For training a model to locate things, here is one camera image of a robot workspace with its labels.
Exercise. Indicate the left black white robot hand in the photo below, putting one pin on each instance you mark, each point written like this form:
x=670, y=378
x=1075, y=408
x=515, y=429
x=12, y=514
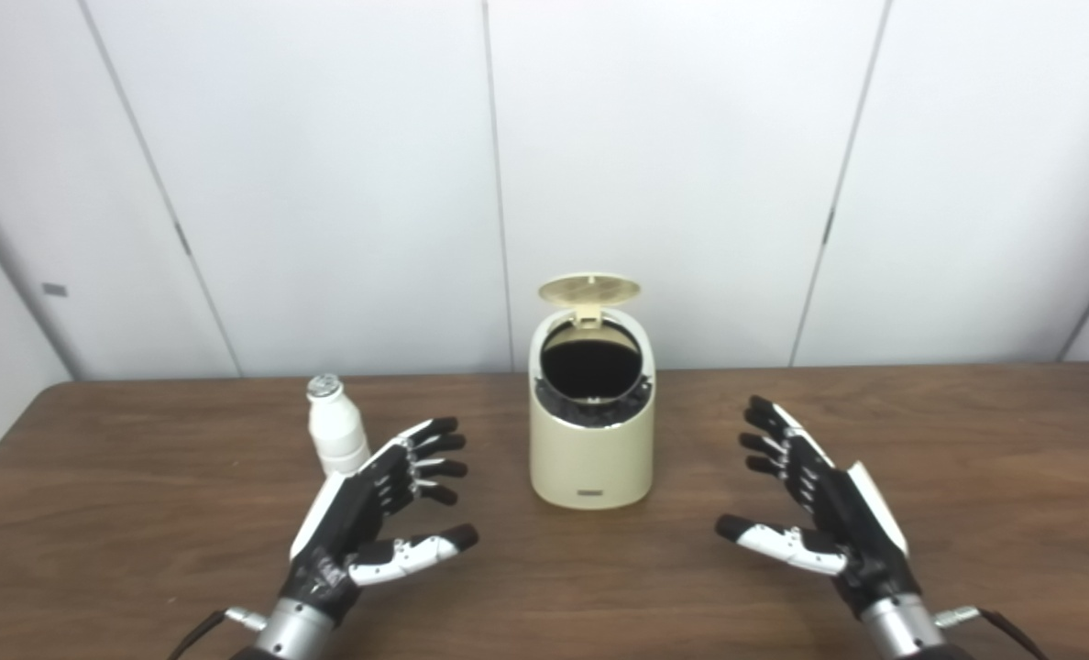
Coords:
x=347, y=513

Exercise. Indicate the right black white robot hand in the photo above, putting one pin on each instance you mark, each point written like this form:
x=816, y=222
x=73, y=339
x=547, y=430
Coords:
x=861, y=527

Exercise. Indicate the small white plastic bottle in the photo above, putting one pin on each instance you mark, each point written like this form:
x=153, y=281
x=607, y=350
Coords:
x=338, y=435

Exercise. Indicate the cream-colored lidded bin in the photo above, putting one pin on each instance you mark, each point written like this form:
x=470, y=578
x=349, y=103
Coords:
x=590, y=463

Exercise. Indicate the black plastic bin liner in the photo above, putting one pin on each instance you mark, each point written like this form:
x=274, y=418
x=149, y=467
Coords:
x=581, y=417

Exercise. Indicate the small grey wall label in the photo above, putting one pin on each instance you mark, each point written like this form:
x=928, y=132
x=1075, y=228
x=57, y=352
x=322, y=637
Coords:
x=54, y=290

